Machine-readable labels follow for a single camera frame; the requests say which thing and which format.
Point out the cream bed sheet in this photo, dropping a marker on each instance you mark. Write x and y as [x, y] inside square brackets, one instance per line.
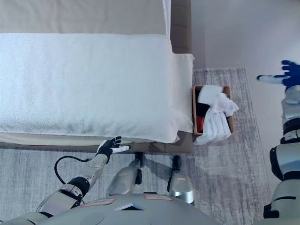
[185, 93]

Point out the beige bed cover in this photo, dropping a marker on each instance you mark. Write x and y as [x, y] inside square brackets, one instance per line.
[82, 16]

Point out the silver robot leg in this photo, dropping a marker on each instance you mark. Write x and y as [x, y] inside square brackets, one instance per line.
[180, 187]
[124, 178]

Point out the brown wicker basket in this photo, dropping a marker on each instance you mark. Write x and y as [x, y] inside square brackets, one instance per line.
[194, 110]

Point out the white terry blanket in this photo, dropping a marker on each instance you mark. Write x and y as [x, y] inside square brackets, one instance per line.
[70, 82]

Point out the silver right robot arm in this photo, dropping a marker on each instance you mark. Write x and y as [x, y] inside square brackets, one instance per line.
[290, 98]

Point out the silver left robot leg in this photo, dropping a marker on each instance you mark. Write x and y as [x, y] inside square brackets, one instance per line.
[124, 178]

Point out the bed with white blanket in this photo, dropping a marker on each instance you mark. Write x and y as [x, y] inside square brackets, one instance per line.
[181, 23]

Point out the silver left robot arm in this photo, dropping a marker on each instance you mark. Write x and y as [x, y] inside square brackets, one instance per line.
[93, 165]

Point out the grey rug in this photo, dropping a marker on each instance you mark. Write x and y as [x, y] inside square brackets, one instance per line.
[246, 140]

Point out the silver robot torso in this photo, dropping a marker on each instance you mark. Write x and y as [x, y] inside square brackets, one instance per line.
[140, 215]

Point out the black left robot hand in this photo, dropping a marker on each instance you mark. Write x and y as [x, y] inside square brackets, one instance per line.
[105, 150]

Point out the orange garment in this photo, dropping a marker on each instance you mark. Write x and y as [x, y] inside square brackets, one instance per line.
[200, 123]

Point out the silver right robot leg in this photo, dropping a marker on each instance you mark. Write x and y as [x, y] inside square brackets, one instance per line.
[180, 187]

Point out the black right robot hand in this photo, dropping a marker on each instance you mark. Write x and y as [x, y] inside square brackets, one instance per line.
[291, 77]

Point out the white garment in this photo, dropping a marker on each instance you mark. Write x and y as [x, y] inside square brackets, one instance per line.
[215, 126]

